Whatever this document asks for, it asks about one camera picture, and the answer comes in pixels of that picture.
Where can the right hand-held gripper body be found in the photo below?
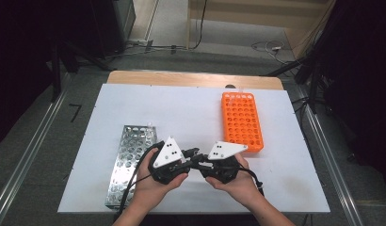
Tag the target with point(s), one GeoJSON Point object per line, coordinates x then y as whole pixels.
{"type": "Point", "coordinates": [225, 150]}

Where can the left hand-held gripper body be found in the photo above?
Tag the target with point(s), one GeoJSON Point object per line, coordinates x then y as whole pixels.
{"type": "Point", "coordinates": [167, 152]}

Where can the clear glass test tube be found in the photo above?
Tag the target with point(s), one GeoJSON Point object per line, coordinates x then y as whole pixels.
{"type": "Point", "coordinates": [149, 126]}

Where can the orange test tube rack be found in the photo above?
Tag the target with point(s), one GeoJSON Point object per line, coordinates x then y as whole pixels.
{"type": "Point", "coordinates": [243, 121]}

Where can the metal test tube rack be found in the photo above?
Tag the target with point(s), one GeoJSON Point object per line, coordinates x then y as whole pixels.
{"type": "Point", "coordinates": [128, 157]}

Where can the person's right hand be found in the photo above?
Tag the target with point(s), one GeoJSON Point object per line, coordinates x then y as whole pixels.
{"type": "Point", "coordinates": [238, 185]}

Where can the person's left hand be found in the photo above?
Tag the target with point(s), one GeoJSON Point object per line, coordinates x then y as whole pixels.
{"type": "Point", "coordinates": [153, 188]}

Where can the white board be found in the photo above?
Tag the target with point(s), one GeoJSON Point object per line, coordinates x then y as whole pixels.
{"type": "Point", "coordinates": [194, 113]}

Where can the wooden table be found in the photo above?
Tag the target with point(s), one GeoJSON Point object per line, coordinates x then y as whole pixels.
{"type": "Point", "coordinates": [194, 78]}

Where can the black stand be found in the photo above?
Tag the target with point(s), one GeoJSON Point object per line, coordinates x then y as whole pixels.
{"type": "Point", "coordinates": [68, 56]}
{"type": "Point", "coordinates": [307, 75]}

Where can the aluminium floor rail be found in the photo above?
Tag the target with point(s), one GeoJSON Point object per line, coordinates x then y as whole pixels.
{"type": "Point", "coordinates": [332, 169]}
{"type": "Point", "coordinates": [28, 153]}

